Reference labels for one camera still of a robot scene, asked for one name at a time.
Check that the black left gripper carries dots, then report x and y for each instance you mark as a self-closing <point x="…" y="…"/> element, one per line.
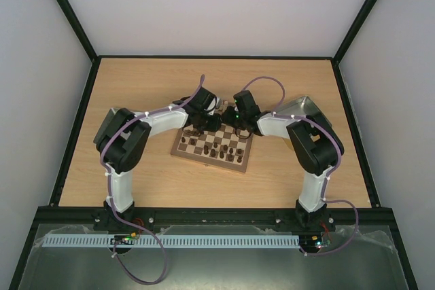
<point x="215" y="126"/>

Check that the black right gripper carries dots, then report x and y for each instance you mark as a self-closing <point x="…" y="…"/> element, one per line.
<point x="230" y="117"/>

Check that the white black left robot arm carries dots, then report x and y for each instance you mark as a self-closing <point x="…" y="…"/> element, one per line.
<point x="122" y="137"/>

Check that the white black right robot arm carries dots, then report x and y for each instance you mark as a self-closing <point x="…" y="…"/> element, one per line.
<point x="315" y="143"/>

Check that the wooden chess board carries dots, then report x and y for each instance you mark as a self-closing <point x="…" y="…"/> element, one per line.
<point x="225" y="148"/>

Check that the dark placed piece far right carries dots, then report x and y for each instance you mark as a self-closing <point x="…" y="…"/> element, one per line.
<point x="239" y="155"/>

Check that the dark placed piece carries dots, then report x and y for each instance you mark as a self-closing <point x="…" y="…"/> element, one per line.
<point x="239" y="155"/>
<point x="231" y="155"/>

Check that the metal tin tray right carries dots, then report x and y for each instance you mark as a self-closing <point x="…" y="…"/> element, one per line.
<point x="301" y="106"/>

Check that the metal tin lid left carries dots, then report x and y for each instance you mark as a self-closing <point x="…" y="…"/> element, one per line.
<point x="101" y="131"/>

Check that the slotted white cable duct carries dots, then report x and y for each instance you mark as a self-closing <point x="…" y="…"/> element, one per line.
<point x="172" y="241"/>

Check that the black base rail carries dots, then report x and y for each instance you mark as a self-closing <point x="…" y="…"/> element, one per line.
<point x="280" y="220"/>

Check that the black enclosure frame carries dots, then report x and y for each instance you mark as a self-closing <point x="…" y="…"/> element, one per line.
<point x="375" y="214"/>

